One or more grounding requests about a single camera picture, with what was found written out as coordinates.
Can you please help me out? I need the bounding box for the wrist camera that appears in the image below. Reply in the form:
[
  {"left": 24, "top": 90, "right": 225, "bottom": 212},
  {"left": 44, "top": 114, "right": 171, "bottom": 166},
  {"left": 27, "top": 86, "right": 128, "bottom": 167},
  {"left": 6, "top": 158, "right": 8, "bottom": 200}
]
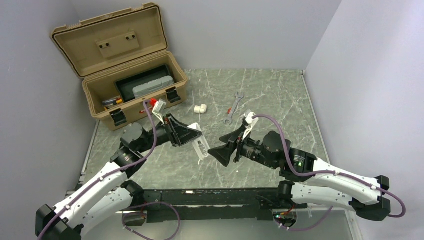
[
  {"left": 149, "top": 98, "right": 167, "bottom": 124},
  {"left": 242, "top": 109, "right": 259, "bottom": 141}
]

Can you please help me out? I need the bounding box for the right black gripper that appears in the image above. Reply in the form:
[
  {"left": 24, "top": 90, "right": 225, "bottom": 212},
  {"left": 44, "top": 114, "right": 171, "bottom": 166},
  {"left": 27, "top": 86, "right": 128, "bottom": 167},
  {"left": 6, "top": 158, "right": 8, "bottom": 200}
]
[{"left": 207, "top": 124, "right": 278, "bottom": 169}]

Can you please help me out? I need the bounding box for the silver open-end wrench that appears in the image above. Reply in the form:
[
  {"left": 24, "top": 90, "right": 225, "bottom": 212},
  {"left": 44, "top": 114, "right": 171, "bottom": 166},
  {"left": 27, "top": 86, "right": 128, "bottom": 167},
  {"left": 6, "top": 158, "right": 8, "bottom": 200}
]
[{"left": 223, "top": 92, "right": 245, "bottom": 125}]

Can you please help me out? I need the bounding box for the black tray in toolbox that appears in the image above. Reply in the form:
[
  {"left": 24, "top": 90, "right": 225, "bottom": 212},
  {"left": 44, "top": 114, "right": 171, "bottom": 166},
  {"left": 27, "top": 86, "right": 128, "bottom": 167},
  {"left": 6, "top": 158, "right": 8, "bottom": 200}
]
[{"left": 114, "top": 64, "right": 175, "bottom": 103}]

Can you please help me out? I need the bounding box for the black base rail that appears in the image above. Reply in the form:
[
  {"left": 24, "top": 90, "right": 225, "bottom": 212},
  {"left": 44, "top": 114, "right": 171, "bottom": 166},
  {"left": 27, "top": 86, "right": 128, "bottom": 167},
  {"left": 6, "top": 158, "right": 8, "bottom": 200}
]
[{"left": 132, "top": 187, "right": 307, "bottom": 223}]

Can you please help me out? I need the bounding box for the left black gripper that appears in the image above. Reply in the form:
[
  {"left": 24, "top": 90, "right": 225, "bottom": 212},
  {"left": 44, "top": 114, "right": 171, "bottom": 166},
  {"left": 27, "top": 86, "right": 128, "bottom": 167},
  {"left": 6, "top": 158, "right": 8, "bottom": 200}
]
[{"left": 137, "top": 113, "right": 202, "bottom": 154}]

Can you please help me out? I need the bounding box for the purple base cable loop left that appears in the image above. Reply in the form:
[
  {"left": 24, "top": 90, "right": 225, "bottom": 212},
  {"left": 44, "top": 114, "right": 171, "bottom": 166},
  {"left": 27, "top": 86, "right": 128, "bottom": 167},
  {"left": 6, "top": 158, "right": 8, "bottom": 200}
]
[{"left": 121, "top": 201, "right": 181, "bottom": 240}]

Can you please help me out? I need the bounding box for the white remote control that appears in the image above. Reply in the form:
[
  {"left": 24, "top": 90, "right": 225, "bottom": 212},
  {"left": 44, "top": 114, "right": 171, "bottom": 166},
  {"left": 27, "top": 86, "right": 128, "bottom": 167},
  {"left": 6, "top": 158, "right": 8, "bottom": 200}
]
[{"left": 188, "top": 122, "right": 210, "bottom": 164}]

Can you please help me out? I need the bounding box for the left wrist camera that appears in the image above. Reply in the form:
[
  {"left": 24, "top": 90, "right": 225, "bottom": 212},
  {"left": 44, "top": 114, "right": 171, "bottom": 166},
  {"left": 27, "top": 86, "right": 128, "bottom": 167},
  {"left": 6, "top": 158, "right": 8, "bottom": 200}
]
[{"left": 149, "top": 98, "right": 167, "bottom": 124}]

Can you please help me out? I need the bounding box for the grey plastic case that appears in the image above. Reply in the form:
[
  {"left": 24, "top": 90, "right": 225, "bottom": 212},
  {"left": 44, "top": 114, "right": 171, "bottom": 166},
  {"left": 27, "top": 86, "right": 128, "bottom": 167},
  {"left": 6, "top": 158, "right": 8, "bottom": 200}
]
[{"left": 132, "top": 75, "right": 175, "bottom": 98}]

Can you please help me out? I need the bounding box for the tan plastic toolbox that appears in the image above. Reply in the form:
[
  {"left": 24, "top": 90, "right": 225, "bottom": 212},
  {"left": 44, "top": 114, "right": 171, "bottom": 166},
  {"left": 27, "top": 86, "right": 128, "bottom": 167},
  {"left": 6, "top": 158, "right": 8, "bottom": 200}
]
[{"left": 50, "top": 2, "right": 188, "bottom": 131}]

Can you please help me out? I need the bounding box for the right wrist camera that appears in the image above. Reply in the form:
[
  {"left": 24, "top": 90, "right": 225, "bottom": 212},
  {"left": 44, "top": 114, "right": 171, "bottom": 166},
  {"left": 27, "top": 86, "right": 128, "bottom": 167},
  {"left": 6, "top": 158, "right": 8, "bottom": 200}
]
[{"left": 242, "top": 109, "right": 259, "bottom": 141}]

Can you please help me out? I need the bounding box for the white pvc elbow fitting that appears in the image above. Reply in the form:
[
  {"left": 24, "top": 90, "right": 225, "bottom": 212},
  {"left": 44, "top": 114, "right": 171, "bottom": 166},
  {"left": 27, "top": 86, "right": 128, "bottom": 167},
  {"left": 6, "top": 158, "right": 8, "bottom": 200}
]
[{"left": 193, "top": 104, "right": 208, "bottom": 114}]

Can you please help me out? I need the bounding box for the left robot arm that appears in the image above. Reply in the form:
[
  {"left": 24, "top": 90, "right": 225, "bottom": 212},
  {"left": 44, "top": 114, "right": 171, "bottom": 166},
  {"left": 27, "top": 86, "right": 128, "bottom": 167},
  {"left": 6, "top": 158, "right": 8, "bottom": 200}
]
[{"left": 35, "top": 113, "right": 210, "bottom": 240}]

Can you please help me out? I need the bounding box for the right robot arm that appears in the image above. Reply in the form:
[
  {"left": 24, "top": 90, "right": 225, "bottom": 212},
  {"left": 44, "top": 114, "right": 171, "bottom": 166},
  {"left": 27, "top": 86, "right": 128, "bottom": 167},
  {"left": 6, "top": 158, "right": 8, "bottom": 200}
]
[{"left": 208, "top": 126, "right": 391, "bottom": 222}]

